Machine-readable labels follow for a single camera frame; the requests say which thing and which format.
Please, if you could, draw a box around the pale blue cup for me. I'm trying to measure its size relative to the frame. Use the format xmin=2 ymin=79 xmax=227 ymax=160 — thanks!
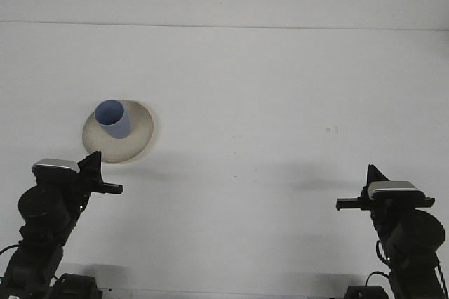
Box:
xmin=93 ymin=99 xmax=133 ymax=140

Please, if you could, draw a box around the pale round plate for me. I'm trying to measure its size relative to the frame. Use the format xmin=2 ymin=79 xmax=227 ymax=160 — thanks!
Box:
xmin=82 ymin=99 xmax=158 ymax=164

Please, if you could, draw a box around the gripper grey camera box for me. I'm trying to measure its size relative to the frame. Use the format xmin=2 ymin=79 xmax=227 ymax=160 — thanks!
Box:
xmin=32 ymin=158 xmax=81 ymax=174
xmin=366 ymin=180 xmax=426 ymax=202

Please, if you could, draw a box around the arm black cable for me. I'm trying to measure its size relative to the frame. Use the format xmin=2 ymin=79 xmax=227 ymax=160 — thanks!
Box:
xmin=364 ymin=270 xmax=391 ymax=288

